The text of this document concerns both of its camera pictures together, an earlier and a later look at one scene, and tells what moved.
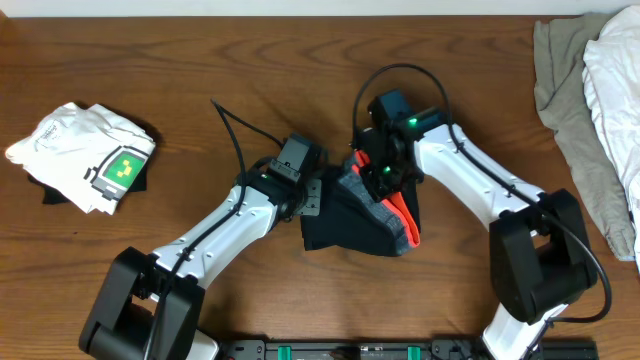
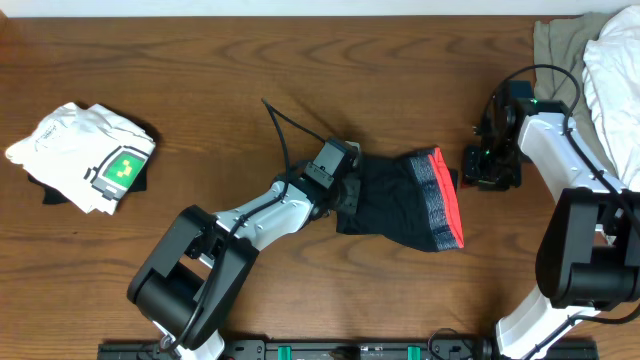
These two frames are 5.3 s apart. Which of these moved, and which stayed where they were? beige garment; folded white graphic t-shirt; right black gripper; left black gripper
Moved: right black gripper; left black gripper
Stayed: folded white graphic t-shirt; beige garment
